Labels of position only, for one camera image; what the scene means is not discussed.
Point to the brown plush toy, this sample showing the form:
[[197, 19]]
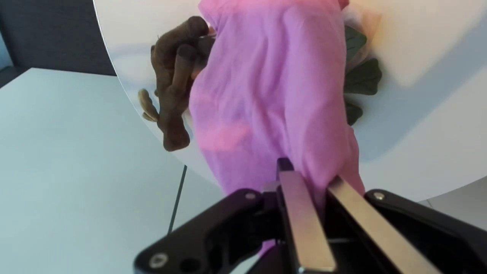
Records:
[[177, 81]]

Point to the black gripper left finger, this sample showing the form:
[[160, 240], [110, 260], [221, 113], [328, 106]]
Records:
[[305, 223]]

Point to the pink cloth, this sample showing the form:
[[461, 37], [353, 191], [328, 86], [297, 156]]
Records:
[[274, 101]]

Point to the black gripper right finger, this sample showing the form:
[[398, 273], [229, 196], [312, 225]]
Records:
[[375, 229]]

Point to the green plush leaf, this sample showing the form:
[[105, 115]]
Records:
[[364, 78]]

